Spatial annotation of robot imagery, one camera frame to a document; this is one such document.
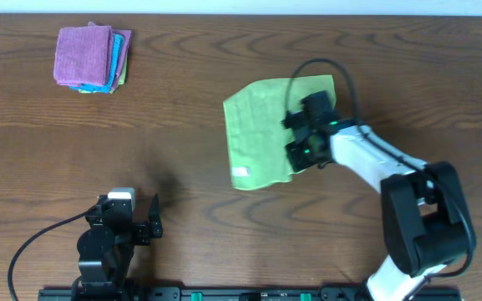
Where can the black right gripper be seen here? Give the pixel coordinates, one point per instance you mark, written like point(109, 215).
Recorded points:
point(296, 136)

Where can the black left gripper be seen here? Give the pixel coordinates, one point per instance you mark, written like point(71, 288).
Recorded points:
point(141, 232)

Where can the green microfiber cloth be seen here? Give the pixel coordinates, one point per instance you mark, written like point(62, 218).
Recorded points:
point(256, 138)

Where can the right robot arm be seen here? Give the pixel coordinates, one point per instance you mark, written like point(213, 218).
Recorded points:
point(427, 228)

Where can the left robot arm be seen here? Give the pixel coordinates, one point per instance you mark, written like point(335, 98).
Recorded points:
point(107, 248)

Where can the green folded cloth at bottom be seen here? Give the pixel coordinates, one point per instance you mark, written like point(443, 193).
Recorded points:
point(118, 79)

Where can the purple folded cloth on top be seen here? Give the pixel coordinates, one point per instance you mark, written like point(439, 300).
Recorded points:
point(81, 55)

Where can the purple folded cloth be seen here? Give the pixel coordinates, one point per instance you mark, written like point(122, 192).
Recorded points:
point(123, 50)
point(81, 55)

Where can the blue folded cloth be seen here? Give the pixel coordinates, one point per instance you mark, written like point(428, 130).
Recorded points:
point(118, 41)

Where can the purple folded cloth lower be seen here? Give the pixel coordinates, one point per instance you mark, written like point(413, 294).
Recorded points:
point(123, 50)

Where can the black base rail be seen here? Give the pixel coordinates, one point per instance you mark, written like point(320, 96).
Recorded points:
point(249, 294)

